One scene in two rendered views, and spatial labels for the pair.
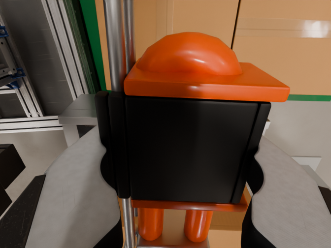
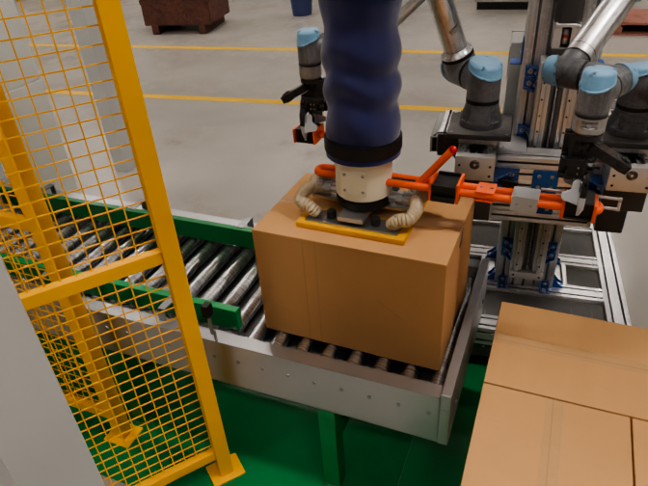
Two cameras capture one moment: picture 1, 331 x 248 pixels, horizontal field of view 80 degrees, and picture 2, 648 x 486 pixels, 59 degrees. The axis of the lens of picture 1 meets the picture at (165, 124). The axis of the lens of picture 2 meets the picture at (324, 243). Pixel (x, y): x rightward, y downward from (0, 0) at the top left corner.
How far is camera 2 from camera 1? 1.61 m
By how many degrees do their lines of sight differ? 50
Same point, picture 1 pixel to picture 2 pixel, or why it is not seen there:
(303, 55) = (519, 454)
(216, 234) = (449, 245)
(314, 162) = not seen: outside the picture
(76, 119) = (484, 267)
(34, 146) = not seen: hidden behind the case
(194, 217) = (551, 201)
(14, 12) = (559, 307)
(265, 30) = (551, 421)
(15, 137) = not seen: hidden behind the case
